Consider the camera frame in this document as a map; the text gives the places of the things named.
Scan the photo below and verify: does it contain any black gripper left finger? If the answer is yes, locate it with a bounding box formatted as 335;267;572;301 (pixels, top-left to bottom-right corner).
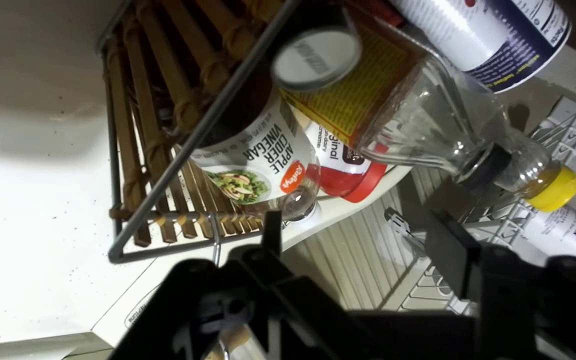
108;210;346;360

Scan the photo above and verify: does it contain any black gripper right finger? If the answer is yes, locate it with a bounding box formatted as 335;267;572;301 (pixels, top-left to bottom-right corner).
426;209;576;360

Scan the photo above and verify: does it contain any white spray can blue label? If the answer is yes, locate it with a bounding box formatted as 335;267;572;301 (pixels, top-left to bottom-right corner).
517;205;576;272

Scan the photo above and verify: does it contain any large can blue white label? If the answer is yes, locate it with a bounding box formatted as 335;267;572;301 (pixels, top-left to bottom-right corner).
388;0;573;96

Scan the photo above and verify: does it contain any brown vinegar bottle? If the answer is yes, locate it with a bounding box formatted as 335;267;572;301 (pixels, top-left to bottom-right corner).
188;66;323;226

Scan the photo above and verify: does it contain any clear bottle yellow cap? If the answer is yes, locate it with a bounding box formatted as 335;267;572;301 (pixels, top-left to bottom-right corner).
352;59;576;216

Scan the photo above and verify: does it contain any red lidded jar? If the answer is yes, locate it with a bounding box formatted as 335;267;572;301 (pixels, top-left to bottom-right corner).
302;119;391;207

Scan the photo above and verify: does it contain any white wire shelf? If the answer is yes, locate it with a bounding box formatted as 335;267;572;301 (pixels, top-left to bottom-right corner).
285;167;504;316

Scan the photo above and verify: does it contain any wire and wood basket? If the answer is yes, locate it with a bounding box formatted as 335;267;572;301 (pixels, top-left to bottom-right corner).
95;0;343;267

